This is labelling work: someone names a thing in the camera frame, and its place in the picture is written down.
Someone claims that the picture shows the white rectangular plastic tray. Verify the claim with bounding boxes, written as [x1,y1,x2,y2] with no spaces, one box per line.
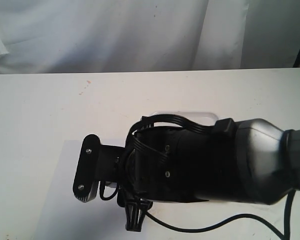
[150,110,219,126]

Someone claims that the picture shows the white paper sheet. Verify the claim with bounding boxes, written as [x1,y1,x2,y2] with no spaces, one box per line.
[32,138,148,240]

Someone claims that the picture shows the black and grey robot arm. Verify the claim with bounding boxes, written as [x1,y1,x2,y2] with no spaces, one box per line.
[91,114,300,239]

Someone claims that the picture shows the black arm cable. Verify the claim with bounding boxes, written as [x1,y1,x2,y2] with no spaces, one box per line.
[97,113,295,240]

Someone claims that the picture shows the white backdrop curtain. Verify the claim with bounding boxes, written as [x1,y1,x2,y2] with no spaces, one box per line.
[0,0,300,74]

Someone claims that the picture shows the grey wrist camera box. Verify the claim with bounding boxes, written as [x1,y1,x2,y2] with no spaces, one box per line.
[72,134,101,203]

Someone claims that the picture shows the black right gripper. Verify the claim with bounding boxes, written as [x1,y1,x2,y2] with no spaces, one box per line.
[97,126,240,232]

